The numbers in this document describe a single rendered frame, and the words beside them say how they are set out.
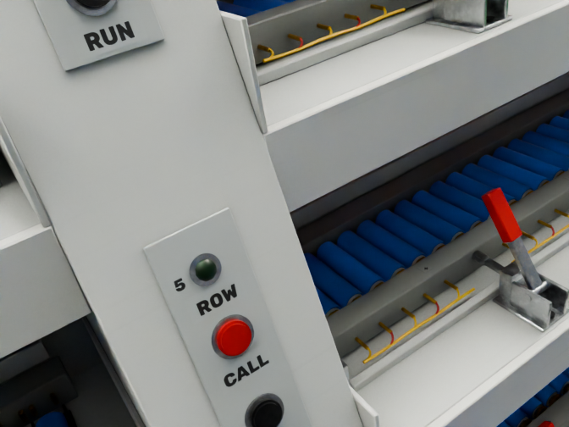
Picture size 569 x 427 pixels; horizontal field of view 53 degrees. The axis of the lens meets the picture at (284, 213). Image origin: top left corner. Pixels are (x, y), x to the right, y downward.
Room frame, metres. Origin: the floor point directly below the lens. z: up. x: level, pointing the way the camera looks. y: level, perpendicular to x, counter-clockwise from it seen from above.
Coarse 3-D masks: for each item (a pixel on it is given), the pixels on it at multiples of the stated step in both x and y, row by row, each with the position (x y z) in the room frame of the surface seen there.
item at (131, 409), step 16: (96, 336) 0.33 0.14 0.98; (16, 352) 0.35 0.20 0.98; (32, 352) 0.35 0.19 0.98; (0, 368) 0.34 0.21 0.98; (16, 368) 0.35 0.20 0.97; (96, 368) 0.37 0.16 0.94; (112, 368) 0.30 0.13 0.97; (80, 384) 0.36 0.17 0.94; (96, 384) 0.35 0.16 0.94; (112, 384) 0.35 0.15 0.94; (80, 400) 0.34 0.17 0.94; (96, 400) 0.34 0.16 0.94; (112, 400) 0.34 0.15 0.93; (128, 400) 0.28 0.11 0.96; (80, 416) 0.33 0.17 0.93; (96, 416) 0.33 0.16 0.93; (112, 416) 0.32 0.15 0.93; (128, 416) 0.32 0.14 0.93
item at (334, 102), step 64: (256, 0) 0.40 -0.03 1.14; (320, 0) 0.35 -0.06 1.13; (384, 0) 0.37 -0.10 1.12; (448, 0) 0.33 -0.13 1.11; (512, 0) 0.36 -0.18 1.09; (256, 64) 0.34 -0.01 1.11; (320, 64) 0.32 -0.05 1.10; (384, 64) 0.30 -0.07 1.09; (448, 64) 0.29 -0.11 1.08; (512, 64) 0.32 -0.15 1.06; (320, 128) 0.26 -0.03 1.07; (384, 128) 0.28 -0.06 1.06; (448, 128) 0.31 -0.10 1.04; (320, 192) 0.27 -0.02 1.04
